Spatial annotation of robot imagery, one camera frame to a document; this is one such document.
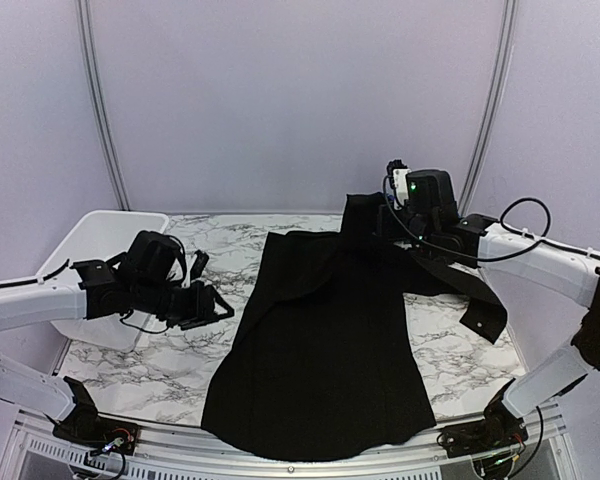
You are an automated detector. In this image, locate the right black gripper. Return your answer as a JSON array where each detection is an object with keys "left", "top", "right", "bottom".
[{"left": 377, "top": 201, "right": 435, "bottom": 251}]

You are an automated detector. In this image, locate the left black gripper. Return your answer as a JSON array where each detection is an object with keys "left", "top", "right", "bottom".
[{"left": 132, "top": 277, "right": 235, "bottom": 331}]

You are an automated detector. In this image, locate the black long sleeve shirt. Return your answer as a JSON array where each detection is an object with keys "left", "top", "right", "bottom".
[{"left": 201, "top": 193, "right": 507, "bottom": 462}]

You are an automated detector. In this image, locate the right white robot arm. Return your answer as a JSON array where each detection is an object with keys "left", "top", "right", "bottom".
[{"left": 382, "top": 161, "right": 600, "bottom": 448}]

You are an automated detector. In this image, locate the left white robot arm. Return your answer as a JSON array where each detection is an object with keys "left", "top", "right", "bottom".
[{"left": 0, "top": 230, "right": 235, "bottom": 445}]

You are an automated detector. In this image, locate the white plastic laundry basket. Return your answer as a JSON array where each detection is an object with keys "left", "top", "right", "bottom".
[{"left": 39, "top": 210, "right": 169, "bottom": 352}]

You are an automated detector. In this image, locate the right aluminium wall profile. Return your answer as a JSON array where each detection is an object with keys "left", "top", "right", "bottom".
[{"left": 458, "top": 0, "right": 519, "bottom": 214}]

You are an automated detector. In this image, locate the aluminium wall profile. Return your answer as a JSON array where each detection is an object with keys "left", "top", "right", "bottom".
[
  {"left": 75, "top": 0, "right": 131, "bottom": 211},
  {"left": 458, "top": 0, "right": 519, "bottom": 214}
]

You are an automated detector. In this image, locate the aluminium table front rail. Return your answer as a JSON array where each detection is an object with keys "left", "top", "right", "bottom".
[{"left": 9, "top": 394, "right": 566, "bottom": 480}]

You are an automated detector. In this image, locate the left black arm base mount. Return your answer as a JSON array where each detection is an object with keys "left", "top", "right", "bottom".
[{"left": 52, "top": 413, "right": 140, "bottom": 455}]

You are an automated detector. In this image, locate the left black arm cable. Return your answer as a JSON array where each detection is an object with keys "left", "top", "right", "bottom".
[{"left": 0, "top": 257, "right": 71, "bottom": 294}]

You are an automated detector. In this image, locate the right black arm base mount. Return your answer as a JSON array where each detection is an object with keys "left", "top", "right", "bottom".
[{"left": 436, "top": 416, "right": 528, "bottom": 458}]

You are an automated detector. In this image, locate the left aluminium wall profile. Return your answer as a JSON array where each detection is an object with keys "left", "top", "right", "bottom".
[{"left": 75, "top": 0, "right": 131, "bottom": 211}]

